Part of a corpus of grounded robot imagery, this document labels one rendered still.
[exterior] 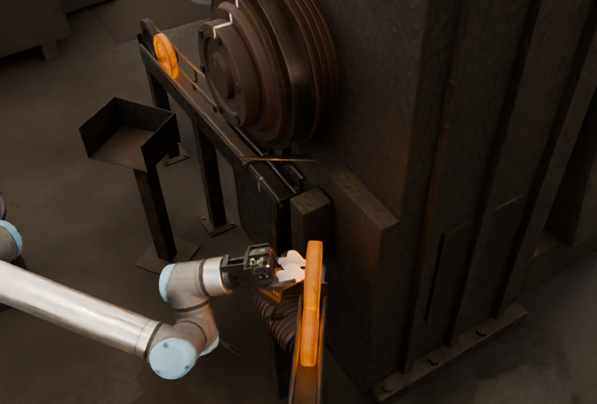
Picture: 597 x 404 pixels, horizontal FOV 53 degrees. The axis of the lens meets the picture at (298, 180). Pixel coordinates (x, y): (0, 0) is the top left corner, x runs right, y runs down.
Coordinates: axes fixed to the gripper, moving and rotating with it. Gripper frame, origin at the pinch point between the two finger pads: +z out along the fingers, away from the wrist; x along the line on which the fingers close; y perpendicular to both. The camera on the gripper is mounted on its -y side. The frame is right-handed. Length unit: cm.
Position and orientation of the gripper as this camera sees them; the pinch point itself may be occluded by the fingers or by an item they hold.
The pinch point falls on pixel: (312, 269)
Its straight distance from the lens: 140.5
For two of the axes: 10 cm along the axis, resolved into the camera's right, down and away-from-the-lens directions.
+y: -3.0, -7.2, -6.3
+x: 0.8, -6.8, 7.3
